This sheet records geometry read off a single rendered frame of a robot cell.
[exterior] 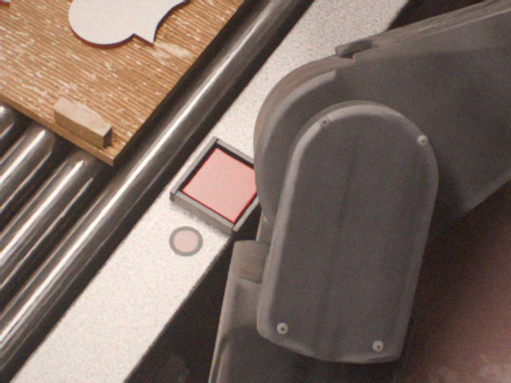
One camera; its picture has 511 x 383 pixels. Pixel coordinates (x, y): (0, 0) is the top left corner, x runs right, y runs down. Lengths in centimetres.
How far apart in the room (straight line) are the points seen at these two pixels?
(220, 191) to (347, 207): 78
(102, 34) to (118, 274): 25
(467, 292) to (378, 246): 182
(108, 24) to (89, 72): 6
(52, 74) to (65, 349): 28
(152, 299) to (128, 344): 5
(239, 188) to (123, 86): 16
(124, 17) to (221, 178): 20
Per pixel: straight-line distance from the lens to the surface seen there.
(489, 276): 215
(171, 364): 111
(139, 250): 107
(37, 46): 117
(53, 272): 106
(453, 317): 210
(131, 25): 117
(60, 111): 109
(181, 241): 107
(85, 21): 117
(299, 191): 30
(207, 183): 109
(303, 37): 121
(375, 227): 31
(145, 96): 113
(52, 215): 109
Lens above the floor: 187
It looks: 60 degrees down
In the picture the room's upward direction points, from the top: 9 degrees clockwise
